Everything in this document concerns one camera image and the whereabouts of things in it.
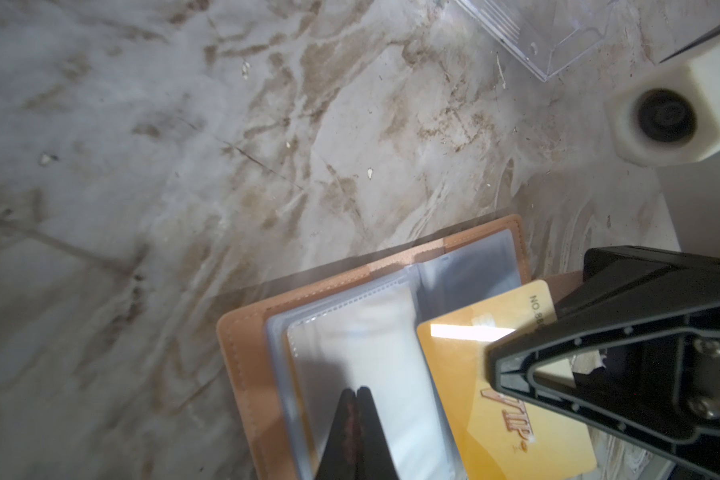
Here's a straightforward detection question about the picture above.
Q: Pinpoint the gold card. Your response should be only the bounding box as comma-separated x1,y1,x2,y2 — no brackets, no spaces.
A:
416,280,597,479

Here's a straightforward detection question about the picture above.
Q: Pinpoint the clear acrylic card stand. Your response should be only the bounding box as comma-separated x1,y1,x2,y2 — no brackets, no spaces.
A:
458,0,617,82

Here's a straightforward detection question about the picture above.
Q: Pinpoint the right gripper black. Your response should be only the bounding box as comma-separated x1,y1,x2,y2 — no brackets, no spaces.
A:
485,246,720,479

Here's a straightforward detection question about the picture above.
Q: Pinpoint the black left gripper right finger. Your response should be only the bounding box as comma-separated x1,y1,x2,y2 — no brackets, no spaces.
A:
356,386,399,480

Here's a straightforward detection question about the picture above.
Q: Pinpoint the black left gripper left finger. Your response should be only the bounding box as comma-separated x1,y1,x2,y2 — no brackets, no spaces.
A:
315,389,356,480

